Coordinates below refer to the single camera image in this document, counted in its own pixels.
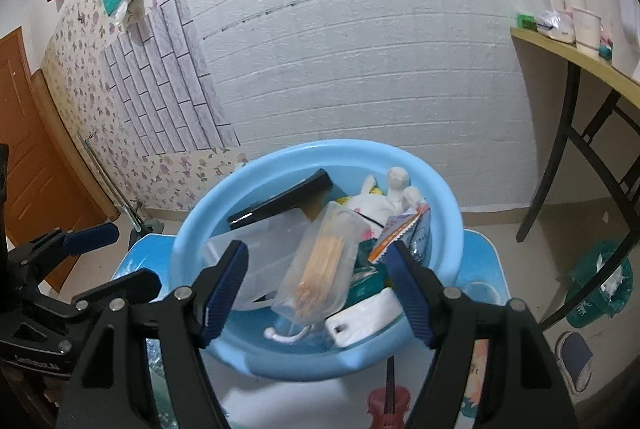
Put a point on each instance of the blue and white shoe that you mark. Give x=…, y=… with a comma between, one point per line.
x=575, y=359

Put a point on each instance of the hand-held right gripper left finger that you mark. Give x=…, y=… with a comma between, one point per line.
x=227, y=294

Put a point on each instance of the wooden side table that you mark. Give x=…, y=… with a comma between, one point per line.
x=560, y=46

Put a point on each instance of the crumpled clear plastic wrap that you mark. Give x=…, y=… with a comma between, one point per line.
x=555, y=26

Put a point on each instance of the brown wooden door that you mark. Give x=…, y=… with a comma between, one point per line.
x=30, y=159

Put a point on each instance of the orange and white snack wrapper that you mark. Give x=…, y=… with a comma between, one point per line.
x=400, y=229

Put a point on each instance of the green snack packet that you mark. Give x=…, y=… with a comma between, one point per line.
x=365, y=281

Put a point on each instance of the small green box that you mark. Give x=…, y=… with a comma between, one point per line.
x=527, y=22

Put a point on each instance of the white wall charger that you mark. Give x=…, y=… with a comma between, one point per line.
x=365, y=316

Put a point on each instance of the white doll yellow knit hat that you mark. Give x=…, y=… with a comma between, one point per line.
x=380, y=209

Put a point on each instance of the white paper cup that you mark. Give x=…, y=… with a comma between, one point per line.
x=586, y=31

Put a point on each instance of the frosted plastic box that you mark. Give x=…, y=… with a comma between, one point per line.
x=255, y=254

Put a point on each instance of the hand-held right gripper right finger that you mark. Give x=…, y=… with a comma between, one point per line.
x=405, y=294

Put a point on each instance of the clear toothpick box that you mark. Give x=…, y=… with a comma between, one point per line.
x=320, y=269

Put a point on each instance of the white plastic hook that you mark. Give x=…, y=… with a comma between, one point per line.
x=272, y=334

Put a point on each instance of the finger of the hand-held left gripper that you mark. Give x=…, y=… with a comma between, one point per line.
x=90, y=236
x=125, y=286

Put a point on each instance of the dark bottle green label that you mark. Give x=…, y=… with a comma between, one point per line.
x=300, y=194

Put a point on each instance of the blue plastic basin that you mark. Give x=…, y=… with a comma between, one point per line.
x=300, y=359

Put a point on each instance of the green trash bin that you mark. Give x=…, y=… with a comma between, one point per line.
x=590, y=309

